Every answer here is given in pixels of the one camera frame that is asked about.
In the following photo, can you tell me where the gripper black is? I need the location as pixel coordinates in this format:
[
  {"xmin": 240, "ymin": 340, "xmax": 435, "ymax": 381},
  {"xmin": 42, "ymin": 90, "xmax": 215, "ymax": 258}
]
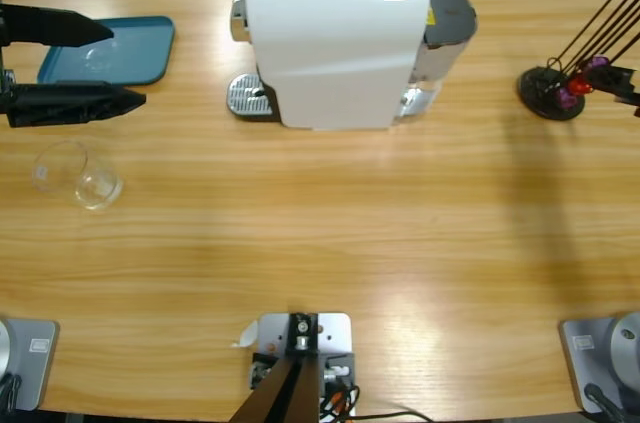
[{"xmin": 0, "ymin": 2, "xmax": 147, "ymax": 129}]

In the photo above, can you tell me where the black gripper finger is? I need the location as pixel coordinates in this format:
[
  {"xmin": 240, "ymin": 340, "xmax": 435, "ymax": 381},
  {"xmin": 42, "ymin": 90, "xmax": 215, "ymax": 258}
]
[
  {"xmin": 613, "ymin": 91, "xmax": 640, "ymax": 118},
  {"xmin": 593, "ymin": 64, "xmax": 640, "ymax": 94}
]

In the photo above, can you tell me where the clear glass cup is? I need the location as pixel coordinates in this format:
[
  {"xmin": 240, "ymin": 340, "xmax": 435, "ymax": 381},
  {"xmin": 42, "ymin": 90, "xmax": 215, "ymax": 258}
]
[{"xmin": 30, "ymin": 139, "xmax": 125, "ymax": 211}]

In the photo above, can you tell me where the red coffee capsule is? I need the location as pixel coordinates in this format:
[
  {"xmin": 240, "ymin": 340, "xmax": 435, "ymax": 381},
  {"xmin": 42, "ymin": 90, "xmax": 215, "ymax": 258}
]
[{"xmin": 569, "ymin": 73, "xmax": 596, "ymax": 97}]

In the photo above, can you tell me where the white capsule coffee machine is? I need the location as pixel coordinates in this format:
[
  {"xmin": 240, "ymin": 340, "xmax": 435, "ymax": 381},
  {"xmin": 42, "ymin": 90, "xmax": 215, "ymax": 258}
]
[{"xmin": 227, "ymin": 0, "xmax": 479, "ymax": 133}]

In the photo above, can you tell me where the black capsule holder with rods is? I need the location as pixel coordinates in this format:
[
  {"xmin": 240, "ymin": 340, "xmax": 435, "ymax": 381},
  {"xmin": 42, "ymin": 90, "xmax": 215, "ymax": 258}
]
[{"xmin": 517, "ymin": 0, "xmax": 640, "ymax": 122}]

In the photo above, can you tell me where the teal rectangular plastic tray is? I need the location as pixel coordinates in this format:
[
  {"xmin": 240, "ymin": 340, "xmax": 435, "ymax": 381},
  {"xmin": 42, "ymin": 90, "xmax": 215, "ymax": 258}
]
[{"xmin": 36, "ymin": 15, "xmax": 177, "ymax": 89}]

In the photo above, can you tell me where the water tank with black lid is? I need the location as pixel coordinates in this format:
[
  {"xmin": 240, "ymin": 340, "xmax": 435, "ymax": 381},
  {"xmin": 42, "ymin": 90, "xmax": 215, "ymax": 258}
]
[{"xmin": 409, "ymin": 0, "xmax": 479, "ymax": 119}]

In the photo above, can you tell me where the metal slotted drip tray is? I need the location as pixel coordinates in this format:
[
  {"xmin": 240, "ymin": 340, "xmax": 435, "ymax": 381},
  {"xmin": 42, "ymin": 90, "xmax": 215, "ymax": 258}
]
[{"xmin": 227, "ymin": 72, "xmax": 279, "ymax": 119}]

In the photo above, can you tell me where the white paper tag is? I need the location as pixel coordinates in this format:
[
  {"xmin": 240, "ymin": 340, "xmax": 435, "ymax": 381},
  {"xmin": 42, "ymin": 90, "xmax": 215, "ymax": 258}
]
[{"xmin": 229, "ymin": 320, "xmax": 260, "ymax": 349}]

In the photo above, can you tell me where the arm grey base plate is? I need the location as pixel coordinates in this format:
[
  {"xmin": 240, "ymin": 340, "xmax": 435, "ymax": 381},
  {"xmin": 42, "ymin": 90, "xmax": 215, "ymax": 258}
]
[
  {"xmin": 558, "ymin": 311, "xmax": 640, "ymax": 415},
  {"xmin": 0, "ymin": 317, "xmax": 61, "ymax": 412}
]

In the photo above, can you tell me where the black cable at base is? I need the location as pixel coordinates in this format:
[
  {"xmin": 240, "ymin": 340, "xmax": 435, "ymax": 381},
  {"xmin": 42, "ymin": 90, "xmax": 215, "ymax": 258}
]
[
  {"xmin": 583, "ymin": 382, "xmax": 629, "ymax": 423},
  {"xmin": 0, "ymin": 372, "xmax": 24, "ymax": 412}
]

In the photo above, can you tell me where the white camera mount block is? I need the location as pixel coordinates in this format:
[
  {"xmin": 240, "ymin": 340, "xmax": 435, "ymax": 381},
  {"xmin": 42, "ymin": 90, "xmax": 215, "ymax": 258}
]
[{"xmin": 254, "ymin": 311, "xmax": 357, "ymax": 419}]

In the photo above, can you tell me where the dark camera post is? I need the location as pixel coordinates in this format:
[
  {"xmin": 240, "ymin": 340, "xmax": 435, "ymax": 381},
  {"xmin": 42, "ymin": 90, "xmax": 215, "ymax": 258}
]
[{"xmin": 232, "ymin": 312, "xmax": 321, "ymax": 423}]

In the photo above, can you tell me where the black cable at camera mount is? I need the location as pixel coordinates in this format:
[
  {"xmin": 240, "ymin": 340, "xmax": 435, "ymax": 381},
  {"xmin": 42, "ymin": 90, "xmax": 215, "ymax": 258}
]
[{"xmin": 318, "ymin": 382, "xmax": 432, "ymax": 423}]

